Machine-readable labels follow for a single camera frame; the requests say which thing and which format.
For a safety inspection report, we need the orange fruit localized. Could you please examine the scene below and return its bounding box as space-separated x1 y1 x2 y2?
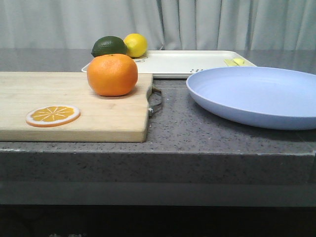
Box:
87 54 138 96

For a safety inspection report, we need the light blue plate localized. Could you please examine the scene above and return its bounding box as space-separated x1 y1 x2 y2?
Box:
186 67 316 130

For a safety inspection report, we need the white rectangular tray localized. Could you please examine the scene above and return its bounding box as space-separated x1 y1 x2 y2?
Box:
81 50 258 79

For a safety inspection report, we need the wooden cutting board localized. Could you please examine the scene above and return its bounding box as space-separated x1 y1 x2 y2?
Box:
0 72 153 142

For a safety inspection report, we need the yellow lemon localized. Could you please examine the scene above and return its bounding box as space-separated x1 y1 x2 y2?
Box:
123 33 148 58

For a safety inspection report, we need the dark green lime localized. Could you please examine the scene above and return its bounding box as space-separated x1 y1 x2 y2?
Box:
91 36 127 57

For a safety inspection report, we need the pale yellow food strip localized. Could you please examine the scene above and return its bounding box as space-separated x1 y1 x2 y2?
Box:
224 59 238 67

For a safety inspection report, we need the orange slice coaster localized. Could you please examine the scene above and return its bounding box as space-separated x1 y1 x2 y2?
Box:
26 105 80 127

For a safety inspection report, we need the grey curtain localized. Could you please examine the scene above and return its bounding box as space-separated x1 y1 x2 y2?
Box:
0 0 316 50

